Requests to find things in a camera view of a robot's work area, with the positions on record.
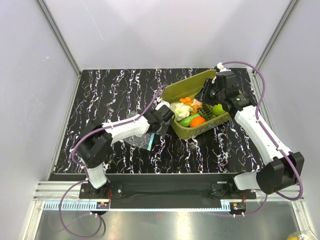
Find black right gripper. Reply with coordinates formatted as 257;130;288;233
194;78;225;107

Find pink toy food piece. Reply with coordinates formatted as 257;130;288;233
192;98;203;106

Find olive green plastic bin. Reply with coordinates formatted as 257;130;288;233
162;69;231;140

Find green toy apple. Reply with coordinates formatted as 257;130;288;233
212;104;226;116

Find clear zip top bag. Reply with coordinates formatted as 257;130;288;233
123;125;169;151

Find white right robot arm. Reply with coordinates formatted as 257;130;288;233
195;71;305;201

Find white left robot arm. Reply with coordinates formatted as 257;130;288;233
71;103;175;198

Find orange toy carrot pieces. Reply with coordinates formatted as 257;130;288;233
178;96;203;113

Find white toy cauliflower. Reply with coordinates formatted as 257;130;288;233
169;102;193;122

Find green toy cucumber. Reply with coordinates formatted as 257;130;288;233
178;114;200;127

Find orange toy fruit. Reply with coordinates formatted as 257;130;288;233
189;116;206;128

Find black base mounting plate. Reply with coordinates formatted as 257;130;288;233
79;173;257;211

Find yellow object at corner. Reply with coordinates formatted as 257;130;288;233
287;232;316;240

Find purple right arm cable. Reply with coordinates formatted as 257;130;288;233
216;60;305;217

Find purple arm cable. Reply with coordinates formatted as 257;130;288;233
57;85;167;239
216;60;305;217

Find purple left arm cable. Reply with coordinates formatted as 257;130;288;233
57;85;167;239

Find aluminium frame rail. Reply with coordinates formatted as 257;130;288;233
32;181;306;213

